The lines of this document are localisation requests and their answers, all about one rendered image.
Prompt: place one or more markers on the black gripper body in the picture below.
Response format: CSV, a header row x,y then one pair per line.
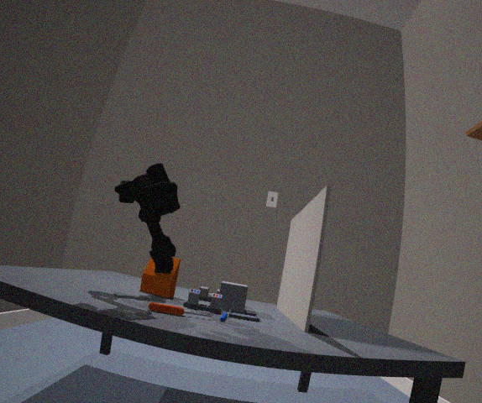
x,y
171,198

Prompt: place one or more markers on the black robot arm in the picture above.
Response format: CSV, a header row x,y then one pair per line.
x,y
162,248

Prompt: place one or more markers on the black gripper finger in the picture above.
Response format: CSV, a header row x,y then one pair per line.
x,y
123,189
159,191

